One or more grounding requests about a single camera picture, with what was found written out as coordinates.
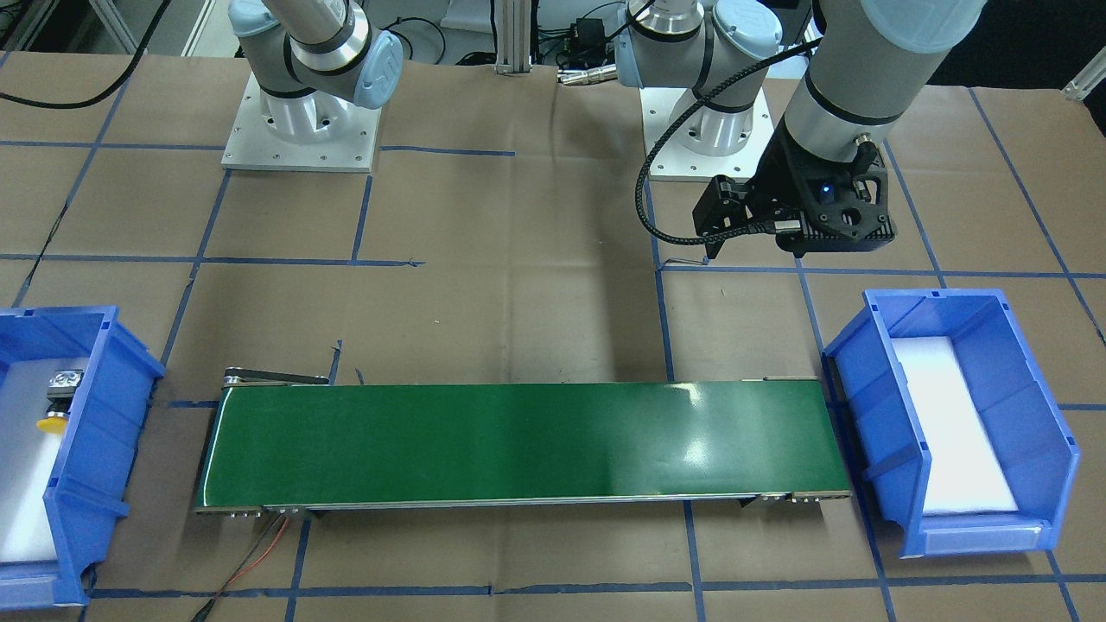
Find aluminium extrusion post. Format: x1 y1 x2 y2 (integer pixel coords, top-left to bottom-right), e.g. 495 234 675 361
490 1 538 75

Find red black conveyor wires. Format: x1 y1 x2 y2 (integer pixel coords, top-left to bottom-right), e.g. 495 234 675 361
190 511 295 622

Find white foam pad bin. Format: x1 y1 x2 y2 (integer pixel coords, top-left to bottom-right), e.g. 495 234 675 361
893 336 1019 516
1 357 88 563

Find yellow push button switch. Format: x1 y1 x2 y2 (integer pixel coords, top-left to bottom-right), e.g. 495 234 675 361
36 369 86 435

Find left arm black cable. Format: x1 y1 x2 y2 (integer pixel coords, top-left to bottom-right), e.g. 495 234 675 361
636 35 822 246

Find green conveyor belt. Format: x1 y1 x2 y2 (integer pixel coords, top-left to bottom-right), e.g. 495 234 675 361
194 379 852 514

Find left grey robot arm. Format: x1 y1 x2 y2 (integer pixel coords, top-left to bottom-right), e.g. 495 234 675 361
614 1 984 258

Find blue plastic bin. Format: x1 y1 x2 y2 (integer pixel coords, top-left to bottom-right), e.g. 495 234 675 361
825 289 1081 558
1 305 165 611

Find black power adapter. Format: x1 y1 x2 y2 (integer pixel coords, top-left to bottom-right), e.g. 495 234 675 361
562 17 606 68

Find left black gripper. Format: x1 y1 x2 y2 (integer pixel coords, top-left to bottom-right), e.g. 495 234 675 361
692 129 830 251

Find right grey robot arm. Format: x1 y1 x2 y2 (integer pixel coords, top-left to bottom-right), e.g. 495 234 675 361
228 1 404 146

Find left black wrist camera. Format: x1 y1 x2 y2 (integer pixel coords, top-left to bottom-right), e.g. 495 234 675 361
787 133 896 258

